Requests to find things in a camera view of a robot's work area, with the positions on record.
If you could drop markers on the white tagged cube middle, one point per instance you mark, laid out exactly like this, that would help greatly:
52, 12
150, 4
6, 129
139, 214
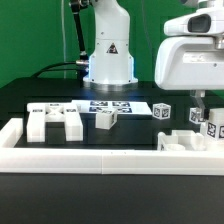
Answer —
161, 111

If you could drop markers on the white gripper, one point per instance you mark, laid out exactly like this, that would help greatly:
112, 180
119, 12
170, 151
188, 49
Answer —
192, 56

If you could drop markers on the white U-shaped boundary fence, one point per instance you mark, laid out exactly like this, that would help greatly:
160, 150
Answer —
80, 161

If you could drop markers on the white tagged cube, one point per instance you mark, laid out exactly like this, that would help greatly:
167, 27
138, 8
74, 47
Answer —
195, 116
161, 111

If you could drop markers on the white chair back frame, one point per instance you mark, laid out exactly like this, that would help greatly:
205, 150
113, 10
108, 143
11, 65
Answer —
42, 113

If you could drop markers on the white tagged cube right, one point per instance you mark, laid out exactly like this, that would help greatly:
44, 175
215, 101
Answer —
195, 116

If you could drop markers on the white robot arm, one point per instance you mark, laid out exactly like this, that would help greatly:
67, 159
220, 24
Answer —
110, 66

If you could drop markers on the white chair seat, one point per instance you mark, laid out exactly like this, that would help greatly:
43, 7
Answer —
180, 140

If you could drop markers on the white flat tag board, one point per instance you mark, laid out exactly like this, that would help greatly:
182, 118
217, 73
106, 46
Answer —
123, 107

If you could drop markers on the black raised platform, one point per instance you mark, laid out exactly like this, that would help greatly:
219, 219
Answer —
15, 95

